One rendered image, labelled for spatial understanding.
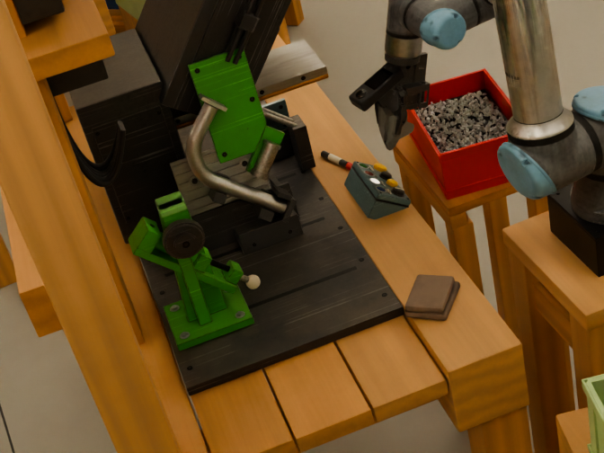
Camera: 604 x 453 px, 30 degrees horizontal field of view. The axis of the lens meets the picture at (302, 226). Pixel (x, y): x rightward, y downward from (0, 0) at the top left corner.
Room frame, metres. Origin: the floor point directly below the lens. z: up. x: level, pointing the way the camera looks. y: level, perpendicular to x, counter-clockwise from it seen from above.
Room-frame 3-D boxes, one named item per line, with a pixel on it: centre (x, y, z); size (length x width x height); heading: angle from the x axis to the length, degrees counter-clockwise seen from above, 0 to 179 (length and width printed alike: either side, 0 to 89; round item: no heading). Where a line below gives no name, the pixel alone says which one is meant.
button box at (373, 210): (1.96, -0.17, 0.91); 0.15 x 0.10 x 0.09; 10
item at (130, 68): (2.18, 0.31, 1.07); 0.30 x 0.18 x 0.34; 10
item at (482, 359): (2.15, -0.12, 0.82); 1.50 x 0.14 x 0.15; 10
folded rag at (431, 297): (1.58, -0.20, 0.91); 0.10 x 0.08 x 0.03; 150
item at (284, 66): (2.20, 0.07, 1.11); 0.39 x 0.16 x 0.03; 100
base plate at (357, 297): (2.10, 0.16, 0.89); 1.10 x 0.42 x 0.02; 10
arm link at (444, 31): (1.95, -0.36, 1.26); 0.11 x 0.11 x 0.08; 19
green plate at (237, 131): (2.04, 0.08, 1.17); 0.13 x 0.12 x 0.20; 10
